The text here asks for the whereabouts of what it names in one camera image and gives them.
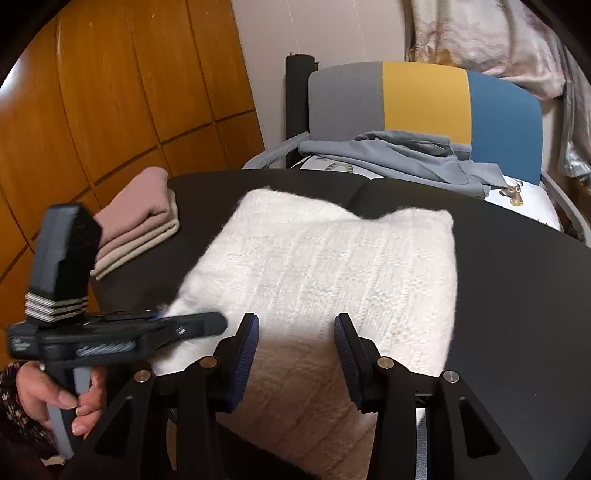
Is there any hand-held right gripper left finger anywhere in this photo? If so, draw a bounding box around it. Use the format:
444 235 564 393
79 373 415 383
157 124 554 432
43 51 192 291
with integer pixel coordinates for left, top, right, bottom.
60 313 260 480

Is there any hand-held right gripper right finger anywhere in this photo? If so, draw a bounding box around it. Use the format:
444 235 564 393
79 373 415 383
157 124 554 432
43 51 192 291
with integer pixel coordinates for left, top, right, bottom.
333 313 527 480

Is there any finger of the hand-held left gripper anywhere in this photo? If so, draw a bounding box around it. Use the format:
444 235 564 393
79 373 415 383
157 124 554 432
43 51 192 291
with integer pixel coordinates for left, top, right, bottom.
137 311 228 344

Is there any white knitted sweater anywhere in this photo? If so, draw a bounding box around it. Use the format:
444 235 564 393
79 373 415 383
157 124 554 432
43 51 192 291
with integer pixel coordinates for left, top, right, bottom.
150 186 459 480

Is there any person's left hand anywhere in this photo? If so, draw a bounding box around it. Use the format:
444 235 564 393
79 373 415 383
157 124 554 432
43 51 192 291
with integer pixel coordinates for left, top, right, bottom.
16 362 109 437

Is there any pink folded garment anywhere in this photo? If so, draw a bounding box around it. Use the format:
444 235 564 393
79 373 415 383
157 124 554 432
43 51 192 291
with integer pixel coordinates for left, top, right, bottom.
92 166 178 259

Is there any wooden panelled door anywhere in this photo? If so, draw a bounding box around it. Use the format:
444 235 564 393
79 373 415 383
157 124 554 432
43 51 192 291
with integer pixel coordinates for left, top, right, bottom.
0 0 266 365

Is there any grey-blue garment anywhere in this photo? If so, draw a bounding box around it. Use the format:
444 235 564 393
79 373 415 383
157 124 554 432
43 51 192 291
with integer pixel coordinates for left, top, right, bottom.
298 130 505 199

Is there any white printed cushion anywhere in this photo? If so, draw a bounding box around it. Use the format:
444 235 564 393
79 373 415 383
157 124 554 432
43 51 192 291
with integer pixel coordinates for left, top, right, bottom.
300 154 561 232

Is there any grey yellow blue chair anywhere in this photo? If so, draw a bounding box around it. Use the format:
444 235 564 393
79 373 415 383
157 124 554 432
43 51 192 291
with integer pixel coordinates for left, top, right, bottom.
242 61 583 241

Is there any pink floral quilt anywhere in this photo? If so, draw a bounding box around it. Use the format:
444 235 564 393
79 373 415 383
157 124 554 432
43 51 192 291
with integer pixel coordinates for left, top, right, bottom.
404 0 566 100

